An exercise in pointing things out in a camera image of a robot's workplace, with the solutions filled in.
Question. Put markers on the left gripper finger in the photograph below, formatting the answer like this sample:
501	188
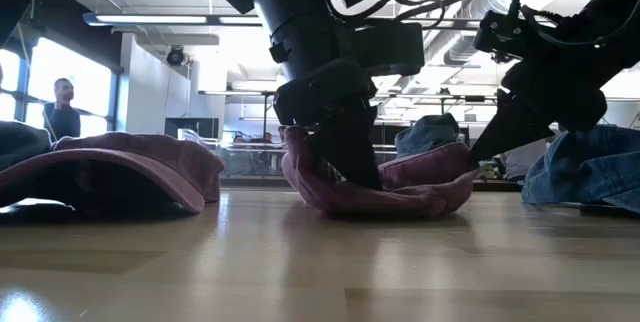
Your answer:
330	147
362	152

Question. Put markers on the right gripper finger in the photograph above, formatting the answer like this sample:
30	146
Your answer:
505	132

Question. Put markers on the blue denim baseball cap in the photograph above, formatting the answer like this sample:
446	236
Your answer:
590	172
425	132

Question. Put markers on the maroon baseball cap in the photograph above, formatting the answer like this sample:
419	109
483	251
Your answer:
415	192
125	162

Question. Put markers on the dark washed denim cap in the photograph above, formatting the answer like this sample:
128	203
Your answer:
20	142

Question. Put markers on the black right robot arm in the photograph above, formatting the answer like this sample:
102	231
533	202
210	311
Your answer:
610	12

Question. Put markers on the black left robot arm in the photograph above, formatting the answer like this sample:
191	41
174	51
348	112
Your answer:
300	22

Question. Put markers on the person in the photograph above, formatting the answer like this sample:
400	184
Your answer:
525	159
62	117

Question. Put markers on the black background monitor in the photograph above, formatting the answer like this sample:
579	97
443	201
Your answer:
192	127

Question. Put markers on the overhead light bar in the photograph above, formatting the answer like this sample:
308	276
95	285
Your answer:
150	19

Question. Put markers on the large bright window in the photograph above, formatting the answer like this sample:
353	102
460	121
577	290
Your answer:
95	87

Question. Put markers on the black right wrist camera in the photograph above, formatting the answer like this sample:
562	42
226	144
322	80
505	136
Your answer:
505	34

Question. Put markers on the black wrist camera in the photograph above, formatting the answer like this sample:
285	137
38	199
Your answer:
505	34
395	49

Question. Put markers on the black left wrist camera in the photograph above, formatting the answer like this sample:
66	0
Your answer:
395	49

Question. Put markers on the black background workstation frame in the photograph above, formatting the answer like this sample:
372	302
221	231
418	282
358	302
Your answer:
240	93

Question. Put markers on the hanging black camera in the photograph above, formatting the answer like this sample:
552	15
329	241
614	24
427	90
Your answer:
175	55

